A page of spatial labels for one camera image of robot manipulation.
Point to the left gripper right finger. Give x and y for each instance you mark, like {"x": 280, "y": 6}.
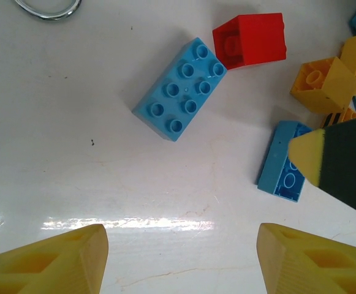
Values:
{"x": 318, "y": 269}

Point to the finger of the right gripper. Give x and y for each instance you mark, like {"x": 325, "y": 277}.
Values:
{"x": 331, "y": 119}
{"x": 343, "y": 159}

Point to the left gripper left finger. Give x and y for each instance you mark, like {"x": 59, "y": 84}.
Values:
{"x": 43, "y": 269}

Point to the small red lego brick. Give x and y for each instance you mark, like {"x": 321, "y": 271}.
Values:
{"x": 257, "y": 39}

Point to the metal cookie cutter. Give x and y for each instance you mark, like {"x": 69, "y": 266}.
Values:
{"x": 47, "y": 17}

